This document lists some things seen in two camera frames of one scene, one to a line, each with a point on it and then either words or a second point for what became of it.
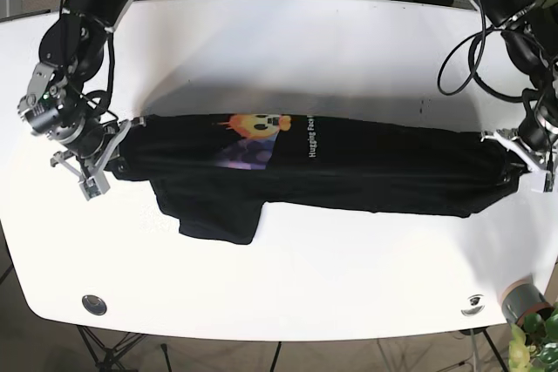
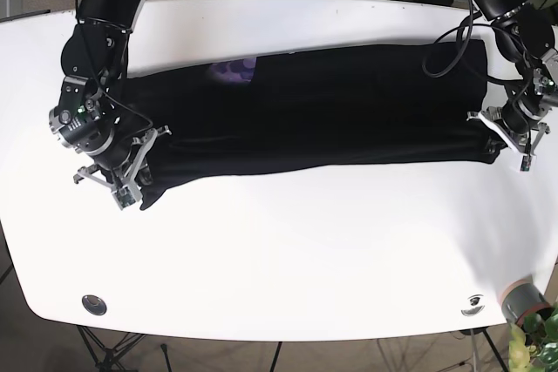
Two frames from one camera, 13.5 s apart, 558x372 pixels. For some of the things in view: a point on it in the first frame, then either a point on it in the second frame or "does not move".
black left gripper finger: x=538 y=175 -> x=493 y=115
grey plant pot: x=522 y=298 does not move
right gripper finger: x=113 y=161 -> x=141 y=170
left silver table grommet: x=94 y=305 does not move
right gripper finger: x=92 y=186 -> x=125 y=193
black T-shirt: x=223 y=172 -> x=407 y=105
